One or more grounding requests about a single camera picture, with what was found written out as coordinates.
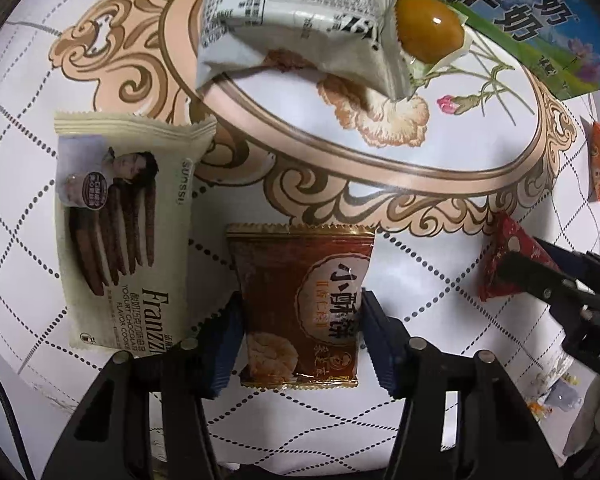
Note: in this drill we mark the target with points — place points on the grey white snack packet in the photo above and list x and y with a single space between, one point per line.
300 20

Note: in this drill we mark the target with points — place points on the small red snack packet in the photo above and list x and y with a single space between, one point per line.
505 255

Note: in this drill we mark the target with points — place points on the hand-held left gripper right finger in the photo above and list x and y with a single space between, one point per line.
380 347

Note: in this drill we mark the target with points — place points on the biscuit packet with round label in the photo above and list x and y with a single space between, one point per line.
300 280

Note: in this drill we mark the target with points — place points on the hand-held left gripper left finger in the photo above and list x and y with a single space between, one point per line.
225 347

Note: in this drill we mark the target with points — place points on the quilted floral bed cover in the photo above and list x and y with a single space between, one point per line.
330 170

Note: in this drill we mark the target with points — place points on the braised egg packet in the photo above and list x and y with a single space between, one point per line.
427 22

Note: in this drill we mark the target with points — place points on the colourful candy packet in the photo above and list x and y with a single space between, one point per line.
555 390

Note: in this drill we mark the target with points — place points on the chocolate cookie stick packet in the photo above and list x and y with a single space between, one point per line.
130 260

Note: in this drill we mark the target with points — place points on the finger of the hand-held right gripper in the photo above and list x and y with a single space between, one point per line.
580 266
555 285

